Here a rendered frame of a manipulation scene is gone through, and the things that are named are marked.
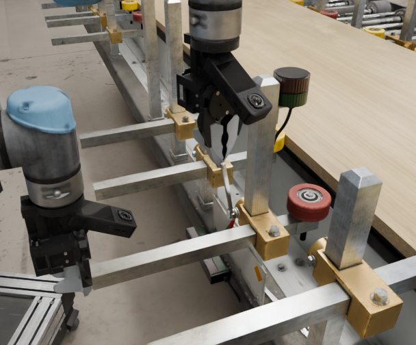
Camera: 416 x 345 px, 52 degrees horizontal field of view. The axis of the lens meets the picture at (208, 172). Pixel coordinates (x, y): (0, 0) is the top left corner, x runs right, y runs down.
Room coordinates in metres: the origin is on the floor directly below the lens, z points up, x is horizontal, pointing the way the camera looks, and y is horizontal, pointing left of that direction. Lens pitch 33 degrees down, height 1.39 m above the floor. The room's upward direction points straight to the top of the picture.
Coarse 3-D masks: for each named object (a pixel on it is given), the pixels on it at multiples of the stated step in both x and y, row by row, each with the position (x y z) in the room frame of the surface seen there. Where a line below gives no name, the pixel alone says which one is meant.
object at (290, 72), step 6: (288, 66) 0.70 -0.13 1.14; (276, 72) 0.67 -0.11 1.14; (282, 72) 0.67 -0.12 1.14; (288, 72) 0.67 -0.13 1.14; (294, 72) 0.67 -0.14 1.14; (300, 72) 0.67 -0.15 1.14; (306, 72) 0.67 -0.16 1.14; (288, 78) 0.65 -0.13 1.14; (294, 78) 0.65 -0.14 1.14; (300, 78) 0.65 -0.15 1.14; (288, 114) 0.67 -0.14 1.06; (276, 120) 0.65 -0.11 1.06; (288, 120) 0.67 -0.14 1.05; (282, 126) 0.67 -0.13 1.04; (276, 138) 0.67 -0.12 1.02
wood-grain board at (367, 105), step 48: (240, 48) 1.56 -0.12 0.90; (288, 48) 1.56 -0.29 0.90; (336, 48) 1.56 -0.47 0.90; (384, 48) 1.56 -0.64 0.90; (336, 96) 1.13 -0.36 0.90; (384, 96) 1.13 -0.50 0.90; (288, 144) 0.89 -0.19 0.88; (336, 144) 0.85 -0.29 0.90; (384, 144) 0.85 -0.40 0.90; (384, 192) 0.67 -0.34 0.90
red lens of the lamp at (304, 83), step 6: (276, 78) 0.66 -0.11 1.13; (282, 78) 0.65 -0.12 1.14; (306, 78) 0.65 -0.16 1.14; (282, 84) 0.65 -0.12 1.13; (288, 84) 0.64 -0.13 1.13; (294, 84) 0.64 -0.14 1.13; (300, 84) 0.65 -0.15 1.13; (306, 84) 0.65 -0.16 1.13; (282, 90) 0.65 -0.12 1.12; (288, 90) 0.64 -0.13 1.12; (294, 90) 0.64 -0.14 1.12; (300, 90) 0.65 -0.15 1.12; (306, 90) 0.65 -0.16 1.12
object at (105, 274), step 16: (288, 224) 0.62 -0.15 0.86; (304, 224) 0.63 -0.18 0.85; (192, 240) 0.58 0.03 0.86; (208, 240) 0.58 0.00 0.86; (224, 240) 0.58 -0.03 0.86; (240, 240) 0.58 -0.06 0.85; (128, 256) 0.54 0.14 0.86; (144, 256) 0.54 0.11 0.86; (160, 256) 0.54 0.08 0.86; (176, 256) 0.54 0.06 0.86; (192, 256) 0.55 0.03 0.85; (208, 256) 0.56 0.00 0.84; (96, 272) 0.50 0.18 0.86; (112, 272) 0.50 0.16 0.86; (128, 272) 0.51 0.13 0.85; (144, 272) 0.52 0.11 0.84; (96, 288) 0.49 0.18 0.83
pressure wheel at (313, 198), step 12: (288, 192) 0.66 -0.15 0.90; (300, 192) 0.66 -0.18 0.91; (312, 192) 0.65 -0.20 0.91; (324, 192) 0.66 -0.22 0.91; (288, 204) 0.64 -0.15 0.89; (300, 204) 0.62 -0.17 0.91; (312, 204) 0.62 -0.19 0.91; (324, 204) 0.62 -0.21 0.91; (300, 216) 0.62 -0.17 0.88; (312, 216) 0.61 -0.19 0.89; (324, 216) 0.62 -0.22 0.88
